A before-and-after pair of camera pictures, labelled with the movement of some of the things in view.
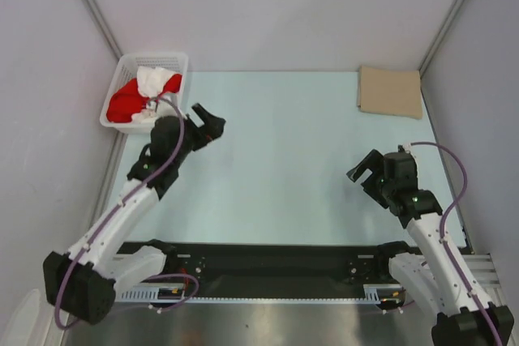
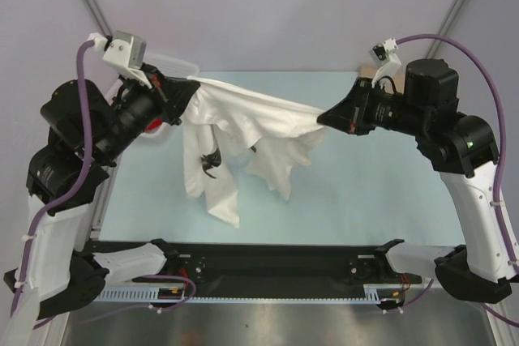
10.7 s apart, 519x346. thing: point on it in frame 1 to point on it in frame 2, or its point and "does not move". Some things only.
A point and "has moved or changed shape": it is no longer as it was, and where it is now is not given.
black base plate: [282, 263] does not move
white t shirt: [151, 81] has moved or changed shape
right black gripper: [375, 162] to [347, 117]
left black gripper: [211, 129] to [168, 104]
